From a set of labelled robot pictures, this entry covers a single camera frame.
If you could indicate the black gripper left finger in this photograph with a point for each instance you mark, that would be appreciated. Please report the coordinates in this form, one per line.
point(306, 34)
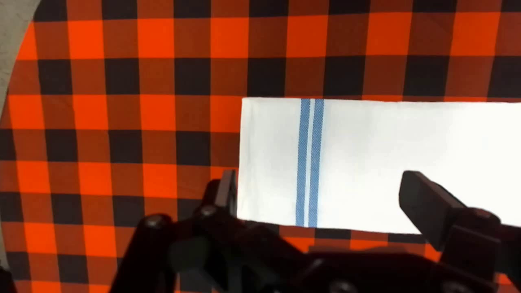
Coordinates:
point(220, 194)

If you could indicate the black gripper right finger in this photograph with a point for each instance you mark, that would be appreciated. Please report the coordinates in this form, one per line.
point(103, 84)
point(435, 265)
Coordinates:
point(433, 210)

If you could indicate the white towel with blue stripes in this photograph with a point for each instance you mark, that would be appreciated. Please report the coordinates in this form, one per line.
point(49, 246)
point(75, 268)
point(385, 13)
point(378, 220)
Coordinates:
point(337, 163)

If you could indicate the orange black checkered tablecloth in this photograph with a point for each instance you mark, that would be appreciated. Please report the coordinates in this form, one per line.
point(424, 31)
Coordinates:
point(124, 107)

